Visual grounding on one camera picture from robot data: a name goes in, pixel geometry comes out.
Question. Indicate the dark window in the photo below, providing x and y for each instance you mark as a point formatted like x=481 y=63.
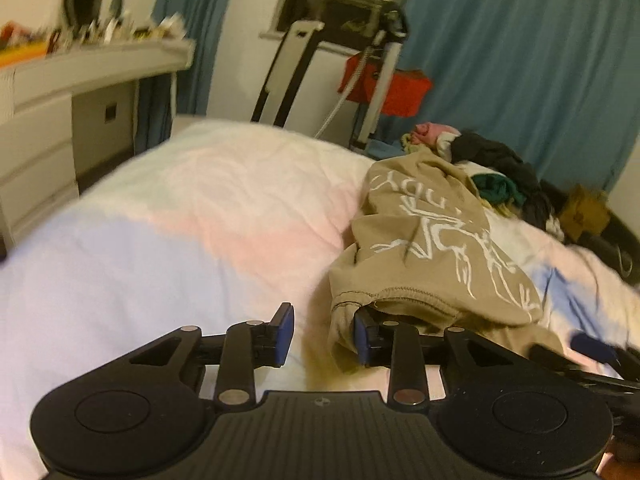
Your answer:
x=345 y=0

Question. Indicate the clutter on desk top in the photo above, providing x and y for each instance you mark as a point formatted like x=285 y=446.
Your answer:
x=21 y=44

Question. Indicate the blue curtain left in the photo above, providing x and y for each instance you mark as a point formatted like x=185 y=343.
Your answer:
x=186 y=93

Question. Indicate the pile of mixed clothes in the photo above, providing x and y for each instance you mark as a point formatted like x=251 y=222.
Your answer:
x=503 y=180

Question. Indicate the blue curtain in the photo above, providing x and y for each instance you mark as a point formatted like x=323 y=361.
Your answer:
x=186 y=93
x=556 y=80

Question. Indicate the blue curtain right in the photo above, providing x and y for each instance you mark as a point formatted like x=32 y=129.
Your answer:
x=556 y=80

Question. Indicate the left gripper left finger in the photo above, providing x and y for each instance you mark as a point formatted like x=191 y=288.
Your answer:
x=265 y=343

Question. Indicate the pastel tie-dye duvet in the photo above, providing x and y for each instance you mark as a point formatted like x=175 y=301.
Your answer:
x=220 y=226

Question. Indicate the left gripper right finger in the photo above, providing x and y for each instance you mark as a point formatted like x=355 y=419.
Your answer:
x=373 y=334

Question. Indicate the white desk with drawers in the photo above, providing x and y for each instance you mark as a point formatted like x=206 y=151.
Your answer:
x=38 y=171

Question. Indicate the beige printed t-shirt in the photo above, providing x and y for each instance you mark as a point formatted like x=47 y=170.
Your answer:
x=421 y=251

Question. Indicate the brown cardboard box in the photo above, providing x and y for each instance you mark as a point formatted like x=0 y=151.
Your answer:
x=584 y=211

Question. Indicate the white metal exercise frame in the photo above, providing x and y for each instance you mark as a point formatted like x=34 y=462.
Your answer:
x=292 y=60

